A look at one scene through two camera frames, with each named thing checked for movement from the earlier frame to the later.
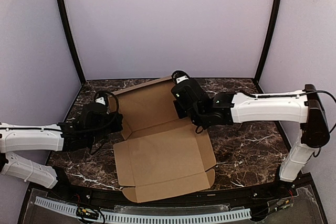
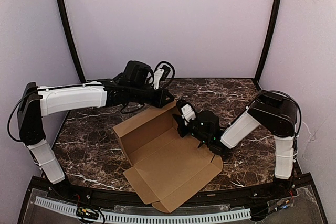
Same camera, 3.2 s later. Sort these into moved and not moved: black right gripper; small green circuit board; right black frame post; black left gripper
Moved: black left gripper; black right gripper
Not moved: small green circuit board; right black frame post
